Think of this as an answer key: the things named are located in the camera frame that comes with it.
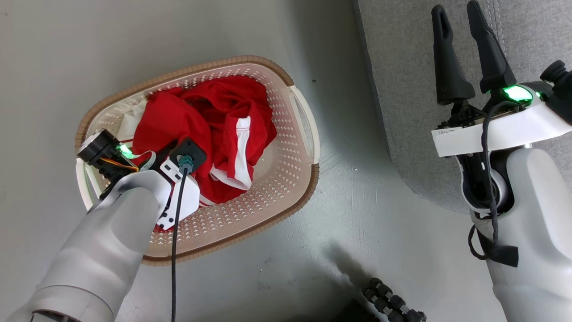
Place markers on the grey fabric sofa cushion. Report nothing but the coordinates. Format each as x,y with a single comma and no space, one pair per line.
402,89

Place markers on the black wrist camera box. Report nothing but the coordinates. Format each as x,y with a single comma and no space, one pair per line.
192,150

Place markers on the plain red garment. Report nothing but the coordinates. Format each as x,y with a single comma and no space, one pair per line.
165,116

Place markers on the cream perforated laundry basket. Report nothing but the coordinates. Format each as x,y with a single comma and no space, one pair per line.
286,179

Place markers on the black roller wheel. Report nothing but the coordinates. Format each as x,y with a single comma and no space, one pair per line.
386,299

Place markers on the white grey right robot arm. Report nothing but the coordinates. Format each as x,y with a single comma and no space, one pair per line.
536,223

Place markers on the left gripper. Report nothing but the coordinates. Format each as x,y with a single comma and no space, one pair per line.
96,150

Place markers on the red garment white trim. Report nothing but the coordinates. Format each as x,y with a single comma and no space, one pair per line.
241,147

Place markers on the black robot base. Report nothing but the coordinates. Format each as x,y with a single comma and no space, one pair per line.
353,313

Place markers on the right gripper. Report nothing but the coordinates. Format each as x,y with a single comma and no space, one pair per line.
514,127

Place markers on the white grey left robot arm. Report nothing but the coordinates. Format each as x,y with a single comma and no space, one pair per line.
98,250

